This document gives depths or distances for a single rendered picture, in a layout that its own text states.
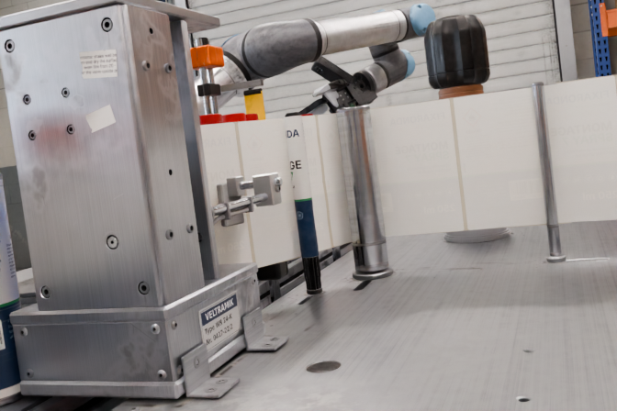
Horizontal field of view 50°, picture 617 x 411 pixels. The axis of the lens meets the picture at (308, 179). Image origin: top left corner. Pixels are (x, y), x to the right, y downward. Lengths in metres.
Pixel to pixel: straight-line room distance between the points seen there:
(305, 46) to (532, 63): 3.88
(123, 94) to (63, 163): 0.07
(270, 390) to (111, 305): 0.12
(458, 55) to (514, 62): 4.34
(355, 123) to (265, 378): 0.34
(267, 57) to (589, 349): 1.08
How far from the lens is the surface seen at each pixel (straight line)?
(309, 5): 5.66
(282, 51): 1.43
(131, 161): 0.44
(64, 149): 0.47
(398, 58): 1.78
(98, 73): 0.45
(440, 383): 0.43
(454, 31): 0.90
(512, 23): 5.26
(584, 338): 0.50
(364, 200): 0.72
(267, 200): 0.61
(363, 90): 1.72
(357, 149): 0.72
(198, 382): 0.47
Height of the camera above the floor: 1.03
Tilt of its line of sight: 3 degrees down
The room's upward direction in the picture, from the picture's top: 7 degrees counter-clockwise
